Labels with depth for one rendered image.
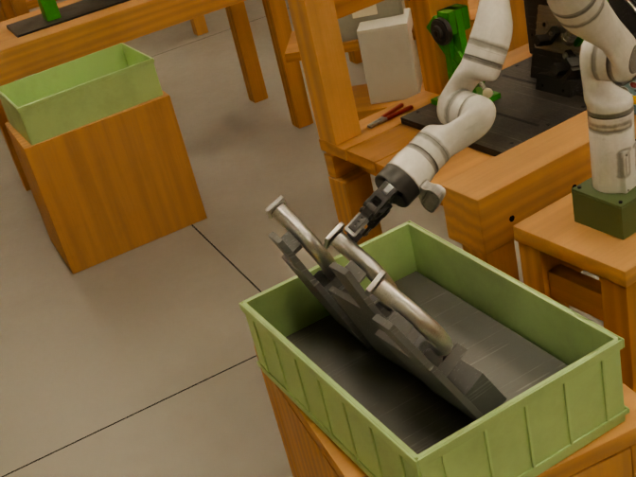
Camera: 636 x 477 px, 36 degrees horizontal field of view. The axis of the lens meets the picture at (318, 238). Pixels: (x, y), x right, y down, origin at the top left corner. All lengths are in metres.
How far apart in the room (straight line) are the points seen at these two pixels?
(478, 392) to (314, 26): 1.26
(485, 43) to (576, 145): 0.79
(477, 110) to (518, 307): 0.39
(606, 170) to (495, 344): 0.48
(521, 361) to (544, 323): 0.08
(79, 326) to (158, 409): 0.77
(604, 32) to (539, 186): 0.57
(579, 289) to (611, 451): 0.54
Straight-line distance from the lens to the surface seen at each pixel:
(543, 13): 2.84
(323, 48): 2.63
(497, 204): 2.28
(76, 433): 3.45
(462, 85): 1.73
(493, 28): 1.69
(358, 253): 1.60
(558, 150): 2.42
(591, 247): 2.11
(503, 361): 1.81
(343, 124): 2.71
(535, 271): 2.24
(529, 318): 1.83
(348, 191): 2.77
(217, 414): 3.28
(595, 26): 1.88
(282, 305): 1.97
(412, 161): 1.63
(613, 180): 2.12
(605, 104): 2.05
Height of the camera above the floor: 1.94
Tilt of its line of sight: 28 degrees down
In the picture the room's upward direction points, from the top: 14 degrees counter-clockwise
